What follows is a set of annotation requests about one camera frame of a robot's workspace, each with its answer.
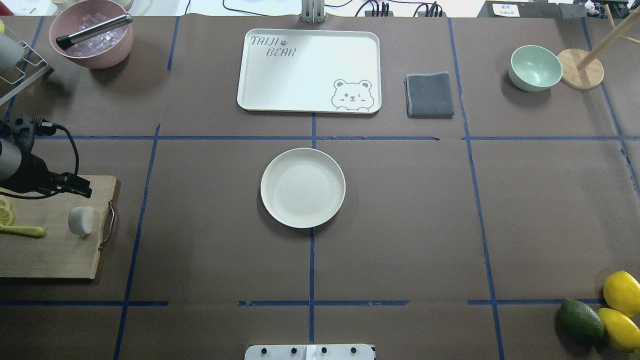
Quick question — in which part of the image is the wooden cutting board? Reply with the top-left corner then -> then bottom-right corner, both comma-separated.
0,175 -> 117,280

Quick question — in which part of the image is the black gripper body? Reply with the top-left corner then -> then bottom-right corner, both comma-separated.
23,170 -> 67,195

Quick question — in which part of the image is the mint green bowl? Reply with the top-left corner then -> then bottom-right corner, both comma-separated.
508,45 -> 563,92

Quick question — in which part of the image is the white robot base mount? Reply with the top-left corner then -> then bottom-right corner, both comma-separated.
244,343 -> 377,360

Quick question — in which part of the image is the white bear tray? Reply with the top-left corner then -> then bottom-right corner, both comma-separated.
237,28 -> 382,114

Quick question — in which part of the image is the yellow lemon lower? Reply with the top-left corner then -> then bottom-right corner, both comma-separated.
596,307 -> 640,353

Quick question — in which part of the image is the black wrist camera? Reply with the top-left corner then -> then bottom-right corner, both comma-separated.
0,114 -> 57,153

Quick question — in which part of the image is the yellow lemon upper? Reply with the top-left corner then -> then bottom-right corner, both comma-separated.
602,270 -> 640,318

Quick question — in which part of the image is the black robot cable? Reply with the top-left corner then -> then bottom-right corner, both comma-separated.
0,122 -> 81,200

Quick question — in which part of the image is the lemon slice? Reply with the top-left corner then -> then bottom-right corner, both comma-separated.
0,195 -> 12,211
0,207 -> 15,226

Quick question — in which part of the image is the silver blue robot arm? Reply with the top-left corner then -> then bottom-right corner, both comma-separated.
0,138 -> 93,200

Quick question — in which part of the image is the lemon slice middle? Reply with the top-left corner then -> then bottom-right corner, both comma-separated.
0,207 -> 15,226

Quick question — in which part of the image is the yellow lemon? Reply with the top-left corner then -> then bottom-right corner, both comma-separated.
602,270 -> 640,318
596,307 -> 640,353

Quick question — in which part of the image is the aluminium camera post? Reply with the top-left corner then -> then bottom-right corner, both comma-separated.
301,0 -> 326,24

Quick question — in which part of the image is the wire cup rack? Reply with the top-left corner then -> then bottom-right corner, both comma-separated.
0,21 -> 54,106

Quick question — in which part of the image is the pink bowl with ice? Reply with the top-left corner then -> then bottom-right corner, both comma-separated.
49,0 -> 134,69

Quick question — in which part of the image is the green avocado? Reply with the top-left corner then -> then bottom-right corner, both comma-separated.
557,298 -> 605,346

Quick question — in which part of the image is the wooden mug stand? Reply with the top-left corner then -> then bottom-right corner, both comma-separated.
557,9 -> 640,91

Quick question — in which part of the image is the steel black-tipped tool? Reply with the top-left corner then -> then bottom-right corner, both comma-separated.
55,13 -> 133,51

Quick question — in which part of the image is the grey folded cloth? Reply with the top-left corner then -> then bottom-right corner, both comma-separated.
404,71 -> 455,119

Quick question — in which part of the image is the cream round plate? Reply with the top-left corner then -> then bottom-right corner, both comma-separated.
260,148 -> 346,229

